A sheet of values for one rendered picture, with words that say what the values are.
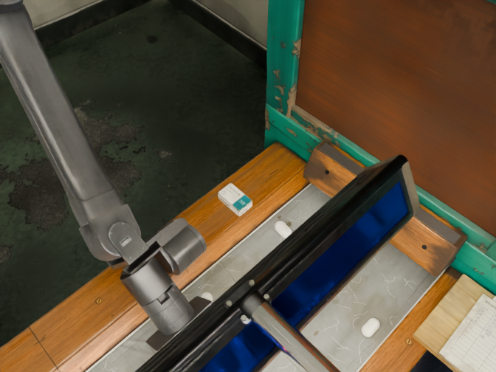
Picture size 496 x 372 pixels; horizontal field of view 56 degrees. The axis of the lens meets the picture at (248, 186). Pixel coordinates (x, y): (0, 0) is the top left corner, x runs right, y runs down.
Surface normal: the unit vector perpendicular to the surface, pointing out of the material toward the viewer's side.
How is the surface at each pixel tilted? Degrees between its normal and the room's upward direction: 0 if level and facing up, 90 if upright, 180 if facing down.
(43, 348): 0
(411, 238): 66
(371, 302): 0
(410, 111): 90
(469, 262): 90
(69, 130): 39
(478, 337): 0
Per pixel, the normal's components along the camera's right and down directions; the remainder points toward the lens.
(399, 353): -0.01, -0.60
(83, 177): 0.42, -0.32
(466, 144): -0.72, 0.55
